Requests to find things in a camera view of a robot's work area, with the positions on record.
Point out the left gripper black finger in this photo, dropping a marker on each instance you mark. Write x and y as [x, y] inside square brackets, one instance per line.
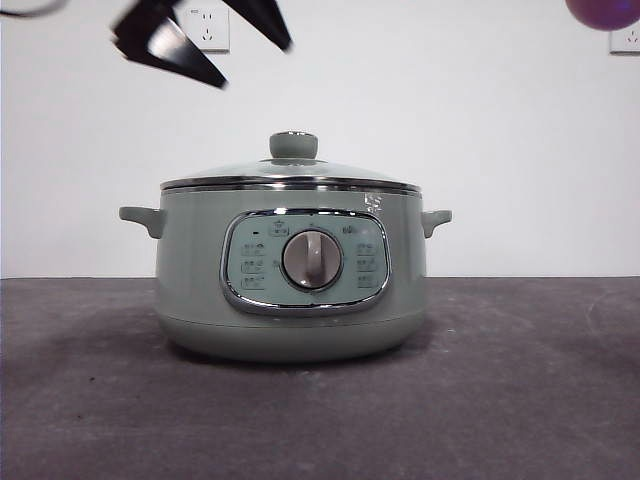
[135, 37]
[267, 22]

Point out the glass lid with green knob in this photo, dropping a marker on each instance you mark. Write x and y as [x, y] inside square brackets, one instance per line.
[294, 145]

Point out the brown egg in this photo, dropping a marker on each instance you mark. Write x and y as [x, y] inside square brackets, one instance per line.
[605, 12]

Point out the sage green electric cooking pot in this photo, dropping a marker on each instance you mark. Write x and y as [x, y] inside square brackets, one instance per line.
[195, 280]

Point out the white wall socket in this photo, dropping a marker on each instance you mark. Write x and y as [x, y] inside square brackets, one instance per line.
[626, 42]
[216, 35]

